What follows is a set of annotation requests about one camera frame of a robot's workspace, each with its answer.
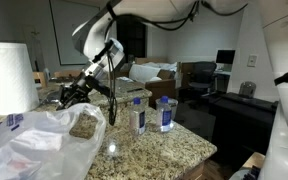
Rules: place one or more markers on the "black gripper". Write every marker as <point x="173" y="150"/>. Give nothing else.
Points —
<point x="84" y="85"/>

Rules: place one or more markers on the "clear plastic water bottle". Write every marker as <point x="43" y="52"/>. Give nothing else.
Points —
<point x="138" y="118"/>
<point x="165" y="115"/>

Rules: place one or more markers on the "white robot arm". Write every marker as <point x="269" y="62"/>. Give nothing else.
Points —
<point x="94" y="33"/>

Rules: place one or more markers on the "translucent white plastic bag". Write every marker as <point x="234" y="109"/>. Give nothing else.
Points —
<point x="34" y="143"/>

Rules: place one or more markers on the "brown cardboard box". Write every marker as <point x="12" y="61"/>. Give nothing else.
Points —
<point x="160" y="88"/>
<point x="122" y="73"/>

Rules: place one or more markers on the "black pen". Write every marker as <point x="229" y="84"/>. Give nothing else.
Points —
<point x="135" y="90"/>

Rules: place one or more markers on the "white projection screen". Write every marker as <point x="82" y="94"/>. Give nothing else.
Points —
<point x="62" y="33"/>

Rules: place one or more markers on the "white paper towel roll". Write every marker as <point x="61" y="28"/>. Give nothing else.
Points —
<point x="9" y="76"/>

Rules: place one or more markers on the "black office chair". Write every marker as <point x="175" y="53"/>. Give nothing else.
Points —
<point x="202" y="78"/>

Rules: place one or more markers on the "wooden counter cabinet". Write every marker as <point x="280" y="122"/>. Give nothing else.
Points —
<point x="197" y="170"/>

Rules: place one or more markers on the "black computer monitor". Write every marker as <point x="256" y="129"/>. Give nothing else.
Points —
<point x="225" y="56"/>

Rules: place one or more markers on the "black low cabinet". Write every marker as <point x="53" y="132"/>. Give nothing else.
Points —
<point x="244" y="123"/>

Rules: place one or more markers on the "grey round pot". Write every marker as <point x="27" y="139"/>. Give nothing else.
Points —
<point x="247" y="89"/>

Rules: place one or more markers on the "white light switch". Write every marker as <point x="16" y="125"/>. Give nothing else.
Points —
<point x="252" y="60"/>

